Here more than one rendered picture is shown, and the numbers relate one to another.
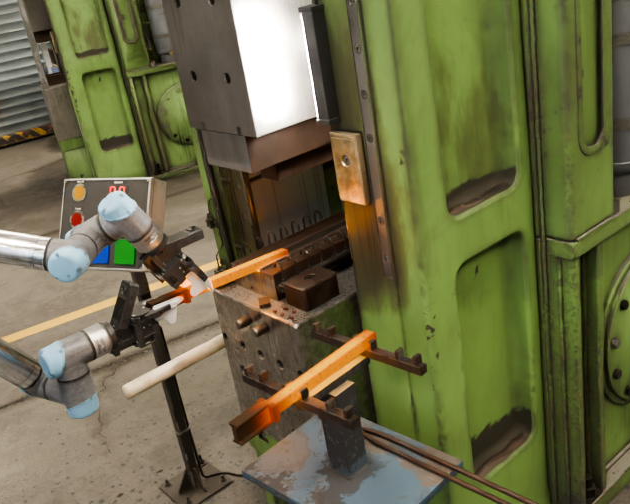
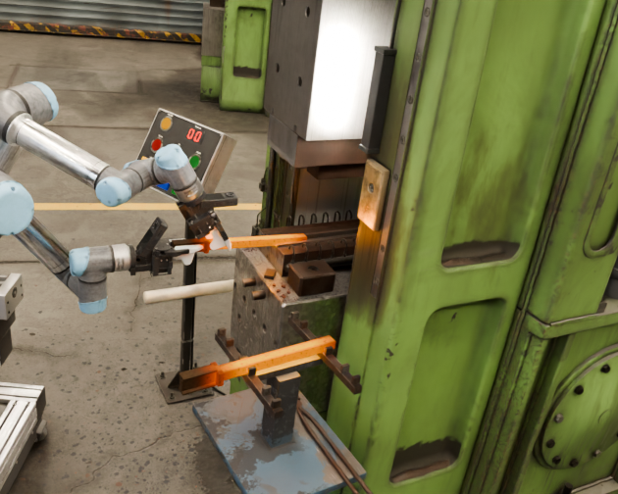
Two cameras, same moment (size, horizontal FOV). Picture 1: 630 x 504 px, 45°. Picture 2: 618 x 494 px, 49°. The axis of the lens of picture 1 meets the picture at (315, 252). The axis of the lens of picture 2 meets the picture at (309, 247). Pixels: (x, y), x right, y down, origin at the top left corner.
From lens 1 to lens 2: 0.24 m
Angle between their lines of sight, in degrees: 8
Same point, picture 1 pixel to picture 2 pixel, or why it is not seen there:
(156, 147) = not seen: hidden behind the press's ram
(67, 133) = (210, 51)
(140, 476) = (145, 360)
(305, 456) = (246, 414)
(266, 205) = (308, 191)
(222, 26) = (308, 37)
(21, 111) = (186, 16)
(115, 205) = (168, 157)
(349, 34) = (407, 84)
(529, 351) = (477, 397)
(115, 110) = (255, 45)
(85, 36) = not seen: outside the picture
